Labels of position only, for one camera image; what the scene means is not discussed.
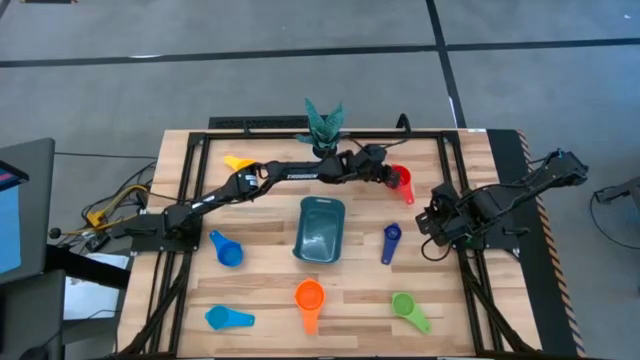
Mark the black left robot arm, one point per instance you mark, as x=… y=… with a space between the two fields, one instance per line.
x=300 y=175

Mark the purple measuring cup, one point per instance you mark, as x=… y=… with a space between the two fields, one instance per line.
x=390 y=250

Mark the orange measuring cup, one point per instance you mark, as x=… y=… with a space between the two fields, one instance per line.
x=310 y=320

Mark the blue measuring cup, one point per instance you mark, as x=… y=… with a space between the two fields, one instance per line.
x=230 y=255

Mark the black desk bar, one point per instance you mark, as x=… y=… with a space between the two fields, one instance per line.
x=90 y=267

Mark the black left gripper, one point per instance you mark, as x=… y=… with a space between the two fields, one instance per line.
x=376 y=169

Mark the green measuring cup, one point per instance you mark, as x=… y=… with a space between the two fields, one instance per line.
x=420 y=320

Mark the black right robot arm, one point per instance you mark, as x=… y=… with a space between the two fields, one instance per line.
x=525 y=192

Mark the yellow measuring cup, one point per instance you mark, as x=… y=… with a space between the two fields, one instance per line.
x=235 y=162

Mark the black metal table frame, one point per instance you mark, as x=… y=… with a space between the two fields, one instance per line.
x=250 y=135

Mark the cyan measuring cup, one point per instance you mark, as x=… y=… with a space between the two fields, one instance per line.
x=240 y=318

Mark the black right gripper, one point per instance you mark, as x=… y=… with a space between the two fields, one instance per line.
x=445 y=220

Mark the black stand base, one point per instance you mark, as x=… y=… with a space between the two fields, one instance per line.
x=622 y=190

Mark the monitor with blue screen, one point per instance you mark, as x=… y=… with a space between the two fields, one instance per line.
x=10 y=225

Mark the black perforated strip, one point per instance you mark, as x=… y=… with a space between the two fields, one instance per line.
x=260 y=122

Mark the teal plastic basket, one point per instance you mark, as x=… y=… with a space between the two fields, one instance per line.
x=320 y=235

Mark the black mat with striped edge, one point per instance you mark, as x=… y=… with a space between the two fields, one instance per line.
x=537 y=300

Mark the white paper sheet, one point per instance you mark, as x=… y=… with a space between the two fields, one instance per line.
x=95 y=295

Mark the green plant in white pot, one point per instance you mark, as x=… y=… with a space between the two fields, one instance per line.
x=322 y=125

